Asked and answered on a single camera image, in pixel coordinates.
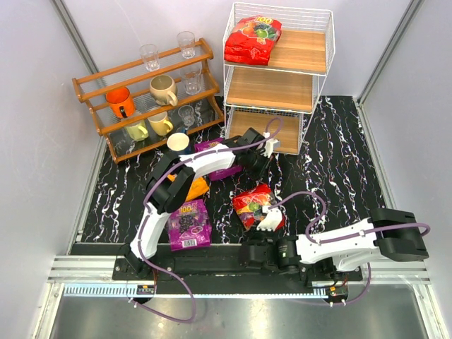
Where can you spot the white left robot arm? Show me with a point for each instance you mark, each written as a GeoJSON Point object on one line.
{"type": "Point", "coordinates": [172, 178]}

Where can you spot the clear glass shelf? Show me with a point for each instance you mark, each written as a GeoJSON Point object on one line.
{"type": "Point", "coordinates": [186, 113]}
{"type": "Point", "coordinates": [191, 78]}

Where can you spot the blue mug white inside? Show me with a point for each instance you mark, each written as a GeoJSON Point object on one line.
{"type": "Point", "coordinates": [179, 143]}

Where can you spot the clear glass bottom shelf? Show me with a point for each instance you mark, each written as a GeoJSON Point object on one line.
{"type": "Point", "coordinates": [186, 113]}

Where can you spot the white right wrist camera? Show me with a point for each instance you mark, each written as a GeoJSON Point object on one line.
{"type": "Point", "coordinates": [272, 218]}

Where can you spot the clear glass top right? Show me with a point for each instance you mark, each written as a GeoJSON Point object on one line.
{"type": "Point", "coordinates": [186, 41]}

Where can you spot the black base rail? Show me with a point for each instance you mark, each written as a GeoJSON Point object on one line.
{"type": "Point", "coordinates": [224, 260]}

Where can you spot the clear glass middle shelf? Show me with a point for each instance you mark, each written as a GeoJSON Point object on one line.
{"type": "Point", "coordinates": [191, 78]}

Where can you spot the white wire wooden shelf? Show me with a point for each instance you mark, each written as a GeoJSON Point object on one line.
{"type": "Point", "coordinates": [290, 85]}

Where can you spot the beige round mug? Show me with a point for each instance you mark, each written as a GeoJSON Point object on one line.
{"type": "Point", "coordinates": [163, 89]}

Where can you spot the wooden cup rack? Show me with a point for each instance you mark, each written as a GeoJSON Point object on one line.
{"type": "Point", "coordinates": [92, 91]}

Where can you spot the purple candy bag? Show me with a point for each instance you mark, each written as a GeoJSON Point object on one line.
{"type": "Point", "coordinates": [222, 173]}
{"type": "Point", "coordinates": [189, 227]}

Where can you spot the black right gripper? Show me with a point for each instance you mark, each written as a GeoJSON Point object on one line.
{"type": "Point", "coordinates": [255, 238]}

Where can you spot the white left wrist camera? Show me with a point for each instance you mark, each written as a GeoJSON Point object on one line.
{"type": "Point", "coordinates": [268, 148]}

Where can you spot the red candy bag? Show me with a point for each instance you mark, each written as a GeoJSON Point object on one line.
{"type": "Point", "coordinates": [248, 206]}
{"type": "Point", "coordinates": [252, 41]}

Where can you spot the orange candy bag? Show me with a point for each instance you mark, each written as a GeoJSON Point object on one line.
{"type": "Point", "coordinates": [198, 188]}

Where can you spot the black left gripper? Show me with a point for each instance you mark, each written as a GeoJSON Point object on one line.
{"type": "Point", "coordinates": [257, 159]}

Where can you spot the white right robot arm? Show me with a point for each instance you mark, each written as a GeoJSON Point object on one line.
{"type": "Point", "coordinates": [386, 233]}

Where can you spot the purple candy bag front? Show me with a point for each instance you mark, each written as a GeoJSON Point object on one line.
{"type": "Point", "coordinates": [189, 227]}

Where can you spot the yellow mug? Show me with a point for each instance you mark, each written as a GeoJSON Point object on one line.
{"type": "Point", "coordinates": [161, 124]}

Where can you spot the clear glass top left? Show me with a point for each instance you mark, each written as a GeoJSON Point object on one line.
{"type": "Point", "coordinates": [150, 57]}

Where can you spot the purple candy bag back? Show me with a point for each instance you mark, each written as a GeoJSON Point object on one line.
{"type": "Point", "coordinates": [222, 173]}

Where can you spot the orange mug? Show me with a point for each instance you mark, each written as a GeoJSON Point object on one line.
{"type": "Point", "coordinates": [121, 102]}

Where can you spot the clear glass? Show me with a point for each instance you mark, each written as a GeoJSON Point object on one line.
{"type": "Point", "coordinates": [150, 57]}
{"type": "Point", "coordinates": [186, 41]}

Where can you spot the pale green mug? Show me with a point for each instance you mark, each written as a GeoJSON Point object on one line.
{"type": "Point", "coordinates": [137, 131]}

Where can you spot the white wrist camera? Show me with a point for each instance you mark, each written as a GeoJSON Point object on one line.
{"type": "Point", "coordinates": [272, 218]}
{"type": "Point", "coordinates": [268, 148]}

